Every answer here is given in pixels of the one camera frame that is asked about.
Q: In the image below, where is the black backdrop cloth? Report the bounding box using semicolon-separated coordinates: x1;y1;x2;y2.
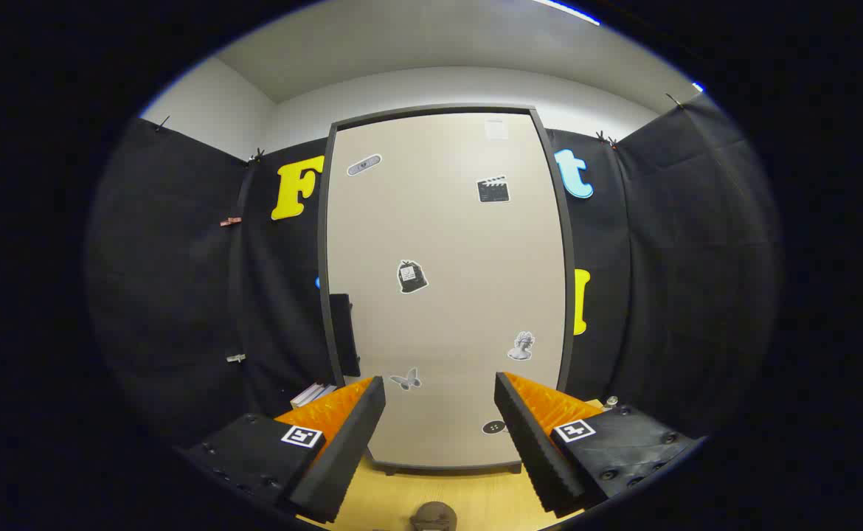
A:
85;91;783;445

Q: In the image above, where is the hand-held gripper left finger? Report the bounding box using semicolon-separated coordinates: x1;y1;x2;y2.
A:
181;375;387;525

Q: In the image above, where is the brown fuzzy shoe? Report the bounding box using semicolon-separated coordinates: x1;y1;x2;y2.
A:
410;501;459;531

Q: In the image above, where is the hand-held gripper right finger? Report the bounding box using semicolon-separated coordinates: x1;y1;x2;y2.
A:
493;371;702;518

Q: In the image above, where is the beige shoe cabinet door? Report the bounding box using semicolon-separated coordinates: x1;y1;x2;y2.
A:
326;111;575;470

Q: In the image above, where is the grey shoe cabinet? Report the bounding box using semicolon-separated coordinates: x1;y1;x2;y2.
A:
316;103;579;477

